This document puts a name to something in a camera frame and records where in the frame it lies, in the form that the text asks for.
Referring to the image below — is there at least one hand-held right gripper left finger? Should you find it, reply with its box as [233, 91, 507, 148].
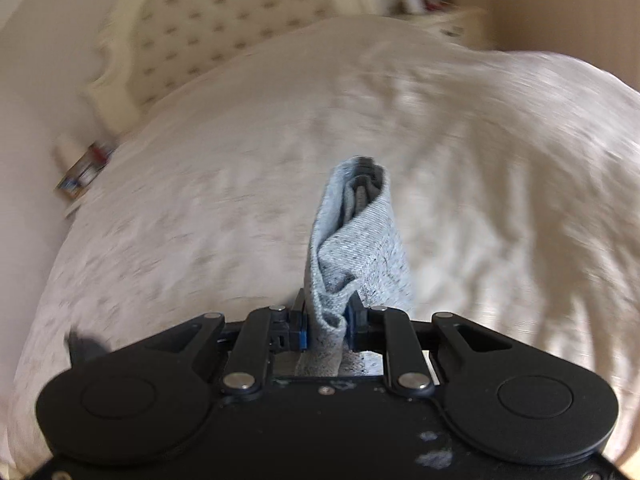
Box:
[107, 288, 309, 396]

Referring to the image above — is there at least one cream embroidered bedspread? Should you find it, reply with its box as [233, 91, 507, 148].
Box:
[10, 15, 640, 476]

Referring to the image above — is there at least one cream nightstand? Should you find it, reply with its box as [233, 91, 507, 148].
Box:
[400, 6, 492, 52]

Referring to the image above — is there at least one dark grey object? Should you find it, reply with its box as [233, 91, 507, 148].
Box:
[65, 330, 107, 367]

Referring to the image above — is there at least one cream tufted headboard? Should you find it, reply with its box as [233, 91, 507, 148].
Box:
[81, 0, 387, 133]

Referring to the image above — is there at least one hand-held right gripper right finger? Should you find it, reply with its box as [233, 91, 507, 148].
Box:
[344, 294, 522, 397]

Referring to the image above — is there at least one colourful printed box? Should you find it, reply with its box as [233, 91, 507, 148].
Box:
[56, 141, 117, 200]

